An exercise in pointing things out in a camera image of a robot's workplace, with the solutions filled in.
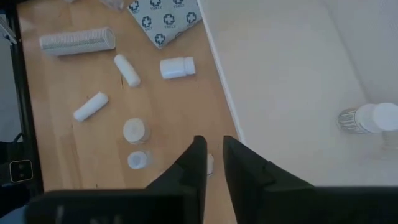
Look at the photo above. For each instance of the silver metal bracket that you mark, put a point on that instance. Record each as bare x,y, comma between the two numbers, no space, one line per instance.
7,31

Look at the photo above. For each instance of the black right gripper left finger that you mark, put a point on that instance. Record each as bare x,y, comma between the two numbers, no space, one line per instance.
192,174

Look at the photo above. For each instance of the white knit bandage roll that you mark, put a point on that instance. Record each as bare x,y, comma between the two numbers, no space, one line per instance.
134,130

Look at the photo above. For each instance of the black metal table frame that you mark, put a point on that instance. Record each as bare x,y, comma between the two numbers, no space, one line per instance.
21,93

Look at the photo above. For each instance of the beige elastic bandage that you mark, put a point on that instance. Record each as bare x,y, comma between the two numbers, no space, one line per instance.
210,165

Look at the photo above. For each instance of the white labelled pill bottle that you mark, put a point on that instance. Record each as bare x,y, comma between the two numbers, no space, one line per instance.
363,119

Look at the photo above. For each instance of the clear plastic vial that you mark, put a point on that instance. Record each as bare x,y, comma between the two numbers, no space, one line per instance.
136,160

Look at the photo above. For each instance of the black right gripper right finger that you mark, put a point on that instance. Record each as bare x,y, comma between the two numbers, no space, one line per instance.
248,186

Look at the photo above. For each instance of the white plastic basket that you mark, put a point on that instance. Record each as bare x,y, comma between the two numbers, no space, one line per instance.
295,77

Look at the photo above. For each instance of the plain white pill bottle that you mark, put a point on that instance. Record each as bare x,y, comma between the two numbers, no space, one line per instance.
175,68

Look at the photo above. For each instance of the grey cross-printed pouch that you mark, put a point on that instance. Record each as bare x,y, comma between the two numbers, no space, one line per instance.
164,21

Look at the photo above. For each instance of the black device with square outline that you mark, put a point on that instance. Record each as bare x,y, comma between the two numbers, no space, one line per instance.
20,171

